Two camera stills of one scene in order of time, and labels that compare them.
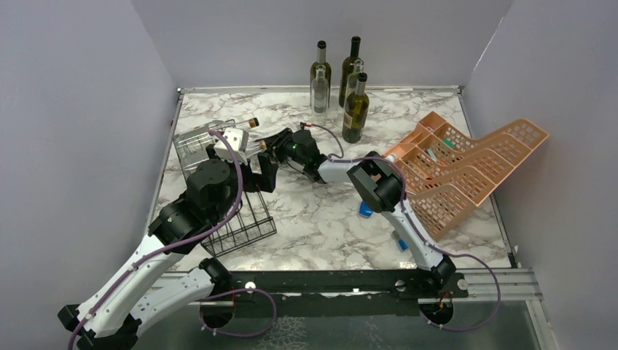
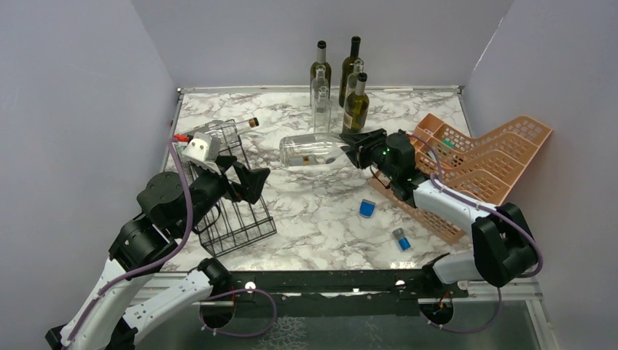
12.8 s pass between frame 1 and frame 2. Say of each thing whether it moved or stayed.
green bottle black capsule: stayed
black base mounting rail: stayed
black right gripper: moved
